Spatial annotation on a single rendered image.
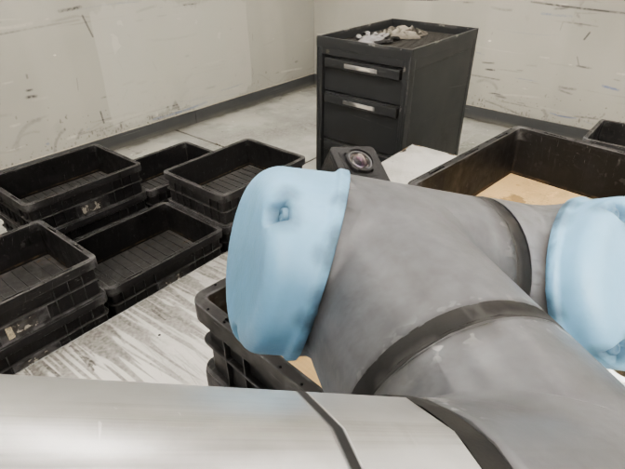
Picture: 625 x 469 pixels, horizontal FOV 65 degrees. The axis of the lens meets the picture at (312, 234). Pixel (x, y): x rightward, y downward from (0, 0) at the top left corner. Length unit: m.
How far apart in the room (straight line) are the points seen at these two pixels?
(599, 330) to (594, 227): 0.04
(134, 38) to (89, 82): 0.42
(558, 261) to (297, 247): 0.11
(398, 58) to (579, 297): 1.81
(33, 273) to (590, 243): 1.43
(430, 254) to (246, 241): 0.07
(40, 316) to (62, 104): 2.26
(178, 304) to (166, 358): 0.13
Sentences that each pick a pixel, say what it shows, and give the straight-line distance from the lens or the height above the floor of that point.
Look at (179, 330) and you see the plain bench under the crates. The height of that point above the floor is 0.70.
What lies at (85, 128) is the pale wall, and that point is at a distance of 3.53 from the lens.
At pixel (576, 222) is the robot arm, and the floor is 1.18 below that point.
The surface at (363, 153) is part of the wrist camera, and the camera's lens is 0.42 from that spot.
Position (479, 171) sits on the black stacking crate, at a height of 0.88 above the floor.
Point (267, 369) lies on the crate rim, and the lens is 0.49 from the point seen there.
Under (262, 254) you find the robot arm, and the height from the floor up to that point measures 1.18.
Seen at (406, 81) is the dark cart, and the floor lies 0.78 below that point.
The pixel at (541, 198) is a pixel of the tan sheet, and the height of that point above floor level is 0.83.
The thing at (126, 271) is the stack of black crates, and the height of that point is 0.38.
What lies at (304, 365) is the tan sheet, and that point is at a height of 0.83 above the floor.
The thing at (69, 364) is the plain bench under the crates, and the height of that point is 0.70.
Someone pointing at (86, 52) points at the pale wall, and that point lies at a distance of 3.47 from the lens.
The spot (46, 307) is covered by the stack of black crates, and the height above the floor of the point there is 0.53.
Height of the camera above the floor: 1.28
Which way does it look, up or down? 32 degrees down
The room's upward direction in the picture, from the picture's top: straight up
